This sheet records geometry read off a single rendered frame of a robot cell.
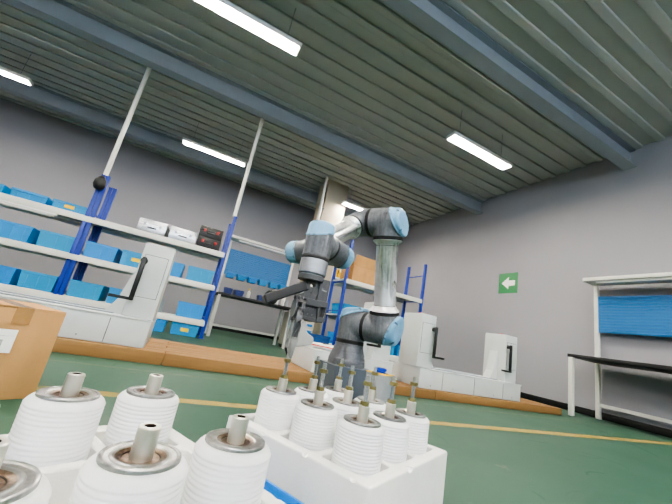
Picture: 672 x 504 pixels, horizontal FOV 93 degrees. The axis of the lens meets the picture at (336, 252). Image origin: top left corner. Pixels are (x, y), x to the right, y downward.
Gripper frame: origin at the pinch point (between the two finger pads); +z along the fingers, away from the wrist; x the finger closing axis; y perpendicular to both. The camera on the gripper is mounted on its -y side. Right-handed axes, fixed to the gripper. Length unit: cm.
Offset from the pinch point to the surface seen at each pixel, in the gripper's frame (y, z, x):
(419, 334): 172, -24, 211
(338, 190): 158, -347, 618
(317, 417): 6.4, 10.8, -14.3
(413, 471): 26.8, 17.2, -19.9
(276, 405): -0.6, 11.7, -4.5
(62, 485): -30.1, 18.4, -29.8
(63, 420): -32.8, 11.4, -29.0
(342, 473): 9.2, 16.5, -25.2
